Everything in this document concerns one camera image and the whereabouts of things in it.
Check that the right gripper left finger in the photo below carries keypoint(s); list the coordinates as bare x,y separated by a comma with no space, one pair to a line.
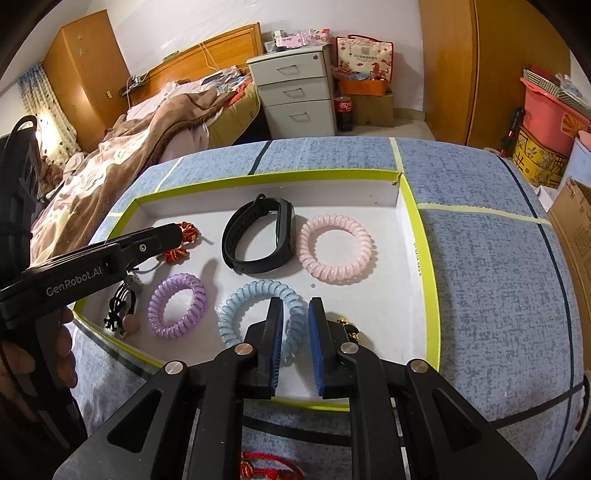
264,363

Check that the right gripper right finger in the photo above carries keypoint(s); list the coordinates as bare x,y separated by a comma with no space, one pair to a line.
332,378

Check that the black gold bow hair clip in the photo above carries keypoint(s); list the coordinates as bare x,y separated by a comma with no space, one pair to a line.
352,332

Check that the black hair tie grey bead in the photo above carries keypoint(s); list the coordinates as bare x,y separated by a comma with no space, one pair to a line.
120,317

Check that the black fitness wristband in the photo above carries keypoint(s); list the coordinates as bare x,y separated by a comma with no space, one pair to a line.
259,236

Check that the red cord bracelet gold beads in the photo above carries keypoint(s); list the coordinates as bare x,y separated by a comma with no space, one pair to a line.
259,465

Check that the person's left hand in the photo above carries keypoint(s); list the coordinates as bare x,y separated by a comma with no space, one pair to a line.
38,367

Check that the brown blanket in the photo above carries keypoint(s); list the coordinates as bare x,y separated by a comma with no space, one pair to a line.
86,197

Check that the green shallow cardboard tray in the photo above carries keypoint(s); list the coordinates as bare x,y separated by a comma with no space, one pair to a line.
394,302

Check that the patterned window curtain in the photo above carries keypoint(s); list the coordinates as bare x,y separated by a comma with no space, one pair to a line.
56,136

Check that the blue patterned table cloth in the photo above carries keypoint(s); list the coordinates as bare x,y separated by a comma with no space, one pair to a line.
511,340

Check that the cola bottle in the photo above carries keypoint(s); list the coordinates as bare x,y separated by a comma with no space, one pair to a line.
344,113

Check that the brown cardboard box under bag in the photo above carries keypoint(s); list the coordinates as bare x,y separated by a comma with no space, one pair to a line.
376,111

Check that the white three-drawer nightstand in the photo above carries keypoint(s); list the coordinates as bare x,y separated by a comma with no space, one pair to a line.
297,92

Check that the orange box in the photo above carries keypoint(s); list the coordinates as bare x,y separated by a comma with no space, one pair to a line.
367,87

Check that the open cardboard box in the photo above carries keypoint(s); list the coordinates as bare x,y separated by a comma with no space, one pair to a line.
570,216

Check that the yellow patterned tin box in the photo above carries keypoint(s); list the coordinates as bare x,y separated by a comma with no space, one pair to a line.
539,165

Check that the wooden bed headboard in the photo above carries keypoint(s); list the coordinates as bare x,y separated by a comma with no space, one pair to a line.
232,48

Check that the red patterned gift bag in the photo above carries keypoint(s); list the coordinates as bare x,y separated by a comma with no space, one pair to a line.
363,55

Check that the pink plastic bin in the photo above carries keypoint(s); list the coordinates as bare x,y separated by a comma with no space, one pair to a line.
553,123

